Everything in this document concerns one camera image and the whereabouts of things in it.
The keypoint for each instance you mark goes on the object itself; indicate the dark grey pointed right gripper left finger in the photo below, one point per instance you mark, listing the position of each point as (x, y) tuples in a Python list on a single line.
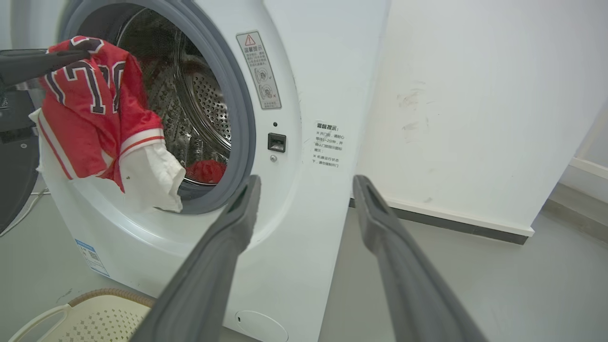
[(28, 64)]

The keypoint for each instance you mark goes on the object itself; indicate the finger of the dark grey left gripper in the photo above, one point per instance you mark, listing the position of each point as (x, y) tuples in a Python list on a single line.
[(209, 280)]

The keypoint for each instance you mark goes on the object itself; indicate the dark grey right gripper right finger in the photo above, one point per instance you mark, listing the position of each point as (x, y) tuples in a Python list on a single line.
[(408, 285)]

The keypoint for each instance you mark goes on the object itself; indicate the red and white football jersey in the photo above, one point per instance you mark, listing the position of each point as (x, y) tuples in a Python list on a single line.
[(90, 114)]

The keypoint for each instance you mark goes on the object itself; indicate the dark washing machine door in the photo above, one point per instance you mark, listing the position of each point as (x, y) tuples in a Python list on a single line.
[(16, 156)]

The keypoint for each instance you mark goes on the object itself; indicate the cream plastic laundry basket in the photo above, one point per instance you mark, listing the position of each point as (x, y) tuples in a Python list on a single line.
[(90, 318)]

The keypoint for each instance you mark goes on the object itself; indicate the white front-load washing machine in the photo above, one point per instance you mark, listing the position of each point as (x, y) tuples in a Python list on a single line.
[(304, 190)]

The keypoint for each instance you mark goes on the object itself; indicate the red garment in drum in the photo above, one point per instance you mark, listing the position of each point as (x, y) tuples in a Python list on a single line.
[(206, 171)]

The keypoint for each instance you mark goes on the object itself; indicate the blue energy label sticker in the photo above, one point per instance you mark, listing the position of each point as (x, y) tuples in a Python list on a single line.
[(92, 258)]

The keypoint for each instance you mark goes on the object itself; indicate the white text notice sticker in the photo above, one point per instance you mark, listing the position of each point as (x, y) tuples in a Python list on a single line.
[(327, 145)]

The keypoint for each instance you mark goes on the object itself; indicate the warning sticker with triangle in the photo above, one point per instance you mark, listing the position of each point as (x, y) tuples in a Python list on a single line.
[(259, 70)]

